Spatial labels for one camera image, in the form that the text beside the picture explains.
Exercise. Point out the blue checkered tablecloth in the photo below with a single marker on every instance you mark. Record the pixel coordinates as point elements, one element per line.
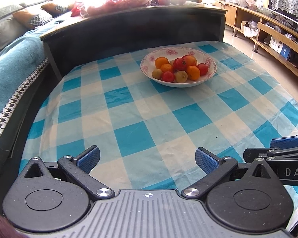
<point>139,129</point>

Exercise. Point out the blue cardboard box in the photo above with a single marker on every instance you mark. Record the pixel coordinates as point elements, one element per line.
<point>285,51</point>

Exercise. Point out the small red tomato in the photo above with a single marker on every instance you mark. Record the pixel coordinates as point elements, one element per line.
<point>203,69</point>
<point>167,76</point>

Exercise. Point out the white floral plate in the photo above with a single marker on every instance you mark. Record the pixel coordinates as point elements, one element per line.
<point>181,83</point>

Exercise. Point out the orange houndstooth cushion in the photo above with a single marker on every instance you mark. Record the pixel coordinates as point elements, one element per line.
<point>32,18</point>
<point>57,8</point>

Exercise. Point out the black television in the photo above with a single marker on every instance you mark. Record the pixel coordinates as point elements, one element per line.
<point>295,24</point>

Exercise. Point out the large red tomato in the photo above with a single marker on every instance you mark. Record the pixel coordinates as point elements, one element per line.
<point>179,64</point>

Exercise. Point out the mandarin orange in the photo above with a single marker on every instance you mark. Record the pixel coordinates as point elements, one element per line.
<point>193,72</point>
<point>166,68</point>
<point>161,62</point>

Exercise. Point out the grey sofa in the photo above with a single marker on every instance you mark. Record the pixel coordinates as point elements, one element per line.
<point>2,29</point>

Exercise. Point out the pile of red fruits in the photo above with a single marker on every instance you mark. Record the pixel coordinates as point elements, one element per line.
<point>114,5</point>

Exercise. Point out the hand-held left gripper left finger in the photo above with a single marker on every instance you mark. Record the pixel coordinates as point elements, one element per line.
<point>89,157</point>

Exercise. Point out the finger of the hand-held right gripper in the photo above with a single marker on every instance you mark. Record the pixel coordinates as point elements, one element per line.
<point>286,143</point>
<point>253,153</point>

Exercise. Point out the white cardboard box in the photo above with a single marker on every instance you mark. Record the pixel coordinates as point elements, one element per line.
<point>275,44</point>

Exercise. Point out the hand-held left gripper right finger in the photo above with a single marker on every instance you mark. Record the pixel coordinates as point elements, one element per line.
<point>206,160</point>

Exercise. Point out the dark wooden table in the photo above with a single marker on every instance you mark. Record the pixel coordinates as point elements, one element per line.
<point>126,29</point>

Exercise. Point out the red-orange nectarine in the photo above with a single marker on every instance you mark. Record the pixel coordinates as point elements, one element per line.
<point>191,60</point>

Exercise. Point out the person's left forearm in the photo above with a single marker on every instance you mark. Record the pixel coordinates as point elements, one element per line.
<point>0,225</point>

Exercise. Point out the wooden television stand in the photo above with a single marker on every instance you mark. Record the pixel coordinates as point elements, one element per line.
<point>263,24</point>

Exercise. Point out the white plastic item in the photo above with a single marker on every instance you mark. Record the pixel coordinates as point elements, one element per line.
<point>249,29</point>

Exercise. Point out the blue blanket with houndstooth trim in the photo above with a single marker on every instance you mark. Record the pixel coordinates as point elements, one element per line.
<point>15,67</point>

